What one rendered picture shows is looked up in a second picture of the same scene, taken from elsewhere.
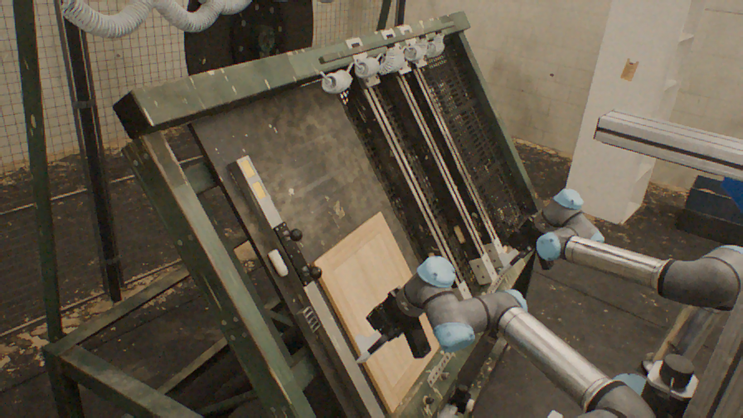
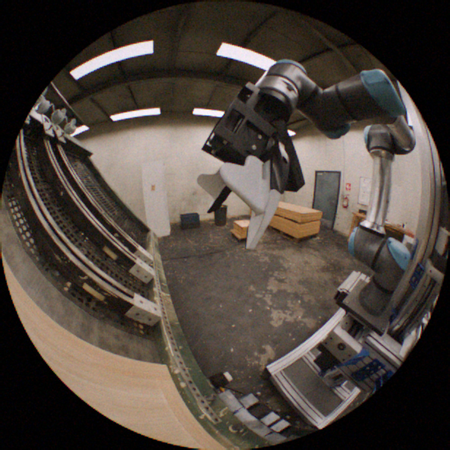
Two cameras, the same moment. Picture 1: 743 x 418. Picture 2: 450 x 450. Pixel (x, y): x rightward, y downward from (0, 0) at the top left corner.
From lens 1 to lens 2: 1.84 m
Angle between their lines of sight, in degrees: 54
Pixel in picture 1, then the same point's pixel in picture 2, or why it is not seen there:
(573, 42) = (133, 192)
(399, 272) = (52, 344)
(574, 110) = (139, 212)
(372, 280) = not seen: outside the picture
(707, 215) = (188, 222)
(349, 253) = not seen: outside the picture
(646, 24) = (153, 173)
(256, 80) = not seen: outside the picture
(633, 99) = (157, 196)
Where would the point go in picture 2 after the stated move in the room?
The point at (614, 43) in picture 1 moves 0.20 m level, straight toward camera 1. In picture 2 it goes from (145, 181) to (146, 180)
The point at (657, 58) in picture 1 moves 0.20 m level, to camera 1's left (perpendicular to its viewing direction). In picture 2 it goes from (159, 182) to (153, 182)
